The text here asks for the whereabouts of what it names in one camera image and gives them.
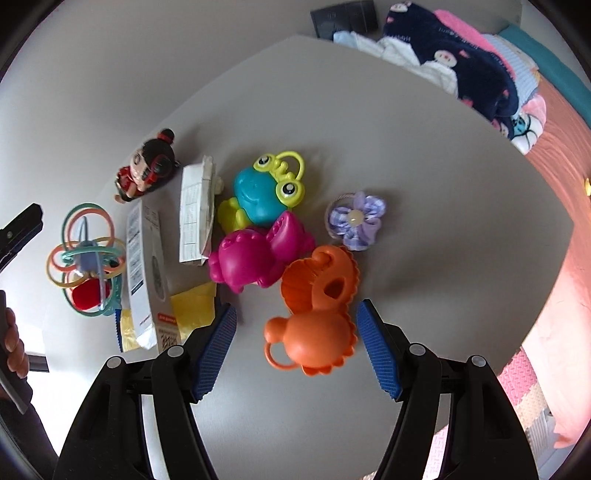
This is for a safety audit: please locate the pink bed sheet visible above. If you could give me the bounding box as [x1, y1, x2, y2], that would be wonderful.
[507, 75, 591, 451]

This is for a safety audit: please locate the white medical product box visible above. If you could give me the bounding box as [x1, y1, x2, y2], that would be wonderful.
[126, 200, 181, 353]

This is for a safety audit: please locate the colourful ring rattle toy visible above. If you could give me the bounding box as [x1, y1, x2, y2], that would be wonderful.
[45, 202, 126, 318]

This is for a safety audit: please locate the orange toy crab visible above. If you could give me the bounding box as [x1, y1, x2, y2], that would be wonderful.
[263, 245, 361, 376]

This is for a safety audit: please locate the pink fleece blanket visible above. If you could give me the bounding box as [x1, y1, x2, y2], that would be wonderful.
[433, 9, 515, 78]

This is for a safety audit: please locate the yellow plastic wrapper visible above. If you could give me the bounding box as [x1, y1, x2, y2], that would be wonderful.
[116, 282, 216, 352]

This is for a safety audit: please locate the white paper leaflet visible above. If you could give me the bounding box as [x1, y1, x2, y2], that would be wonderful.
[178, 156, 216, 265]

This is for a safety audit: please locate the light blue knit blanket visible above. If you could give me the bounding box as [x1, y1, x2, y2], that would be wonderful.
[484, 34, 540, 107]

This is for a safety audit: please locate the white cloth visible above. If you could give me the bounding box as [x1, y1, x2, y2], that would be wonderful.
[332, 31, 459, 97]

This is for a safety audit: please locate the person's left hand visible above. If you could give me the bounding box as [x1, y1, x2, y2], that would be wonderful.
[3, 307, 30, 379]

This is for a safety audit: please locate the foam floor mat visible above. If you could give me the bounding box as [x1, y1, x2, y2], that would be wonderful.
[498, 347, 559, 468]

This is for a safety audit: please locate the navy patterned fleece blanket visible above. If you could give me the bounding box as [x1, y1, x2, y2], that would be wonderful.
[384, 1, 519, 139]

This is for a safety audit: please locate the red black doll figure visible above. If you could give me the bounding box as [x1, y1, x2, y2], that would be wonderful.
[114, 128, 180, 204]

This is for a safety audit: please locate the teal yellow toy frog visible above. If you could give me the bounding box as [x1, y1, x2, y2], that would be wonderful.
[216, 151, 305, 234]

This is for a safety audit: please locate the teal pillow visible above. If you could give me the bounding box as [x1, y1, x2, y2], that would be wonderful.
[498, 25, 591, 125]

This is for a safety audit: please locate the pink toy frog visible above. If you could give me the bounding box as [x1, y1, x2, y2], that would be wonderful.
[207, 211, 315, 294]

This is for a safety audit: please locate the purple flower hair tie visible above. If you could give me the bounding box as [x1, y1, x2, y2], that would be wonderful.
[323, 191, 388, 252]

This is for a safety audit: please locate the black wall socket panel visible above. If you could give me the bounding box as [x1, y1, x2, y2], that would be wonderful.
[310, 1, 379, 41]

